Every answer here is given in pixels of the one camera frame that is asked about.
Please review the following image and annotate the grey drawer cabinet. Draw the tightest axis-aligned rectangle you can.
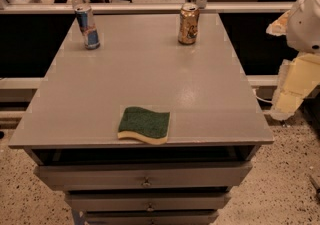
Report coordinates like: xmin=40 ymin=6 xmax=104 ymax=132
xmin=10 ymin=14 xmax=273 ymax=225

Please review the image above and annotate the gold drink can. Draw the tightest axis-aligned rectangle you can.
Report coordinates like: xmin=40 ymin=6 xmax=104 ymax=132
xmin=178 ymin=3 xmax=200 ymax=45

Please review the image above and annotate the bottom grey drawer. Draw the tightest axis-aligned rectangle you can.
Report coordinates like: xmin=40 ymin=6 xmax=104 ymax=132
xmin=85 ymin=210 xmax=218 ymax=225

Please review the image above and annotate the yellow foam padded gripper finger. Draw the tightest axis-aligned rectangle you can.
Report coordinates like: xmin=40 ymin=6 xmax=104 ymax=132
xmin=270 ymin=52 xmax=320 ymax=120

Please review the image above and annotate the grey drawer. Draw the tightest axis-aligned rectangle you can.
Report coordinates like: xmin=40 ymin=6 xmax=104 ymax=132
xmin=34 ymin=161 xmax=252 ymax=191
xmin=65 ymin=192 xmax=230 ymax=212
xmin=85 ymin=210 xmax=218 ymax=225

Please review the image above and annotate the green and yellow sponge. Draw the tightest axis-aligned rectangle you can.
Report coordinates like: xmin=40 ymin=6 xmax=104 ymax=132
xmin=118 ymin=107 xmax=170 ymax=145

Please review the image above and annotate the blue silver drink can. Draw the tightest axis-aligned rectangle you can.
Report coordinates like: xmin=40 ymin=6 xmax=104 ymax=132
xmin=75 ymin=3 xmax=100 ymax=50

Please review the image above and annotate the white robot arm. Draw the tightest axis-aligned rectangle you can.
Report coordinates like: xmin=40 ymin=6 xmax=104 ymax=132
xmin=266 ymin=0 xmax=320 ymax=120

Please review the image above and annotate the top grey drawer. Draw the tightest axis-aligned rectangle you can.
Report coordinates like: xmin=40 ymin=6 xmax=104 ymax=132
xmin=34 ymin=161 xmax=252 ymax=191

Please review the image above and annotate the middle grey drawer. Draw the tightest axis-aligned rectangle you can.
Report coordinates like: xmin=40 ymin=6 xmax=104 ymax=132
xmin=65 ymin=192 xmax=230 ymax=212

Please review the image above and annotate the metal window frame rail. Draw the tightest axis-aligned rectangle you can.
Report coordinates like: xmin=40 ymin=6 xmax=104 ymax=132
xmin=0 ymin=0 xmax=293 ymax=14

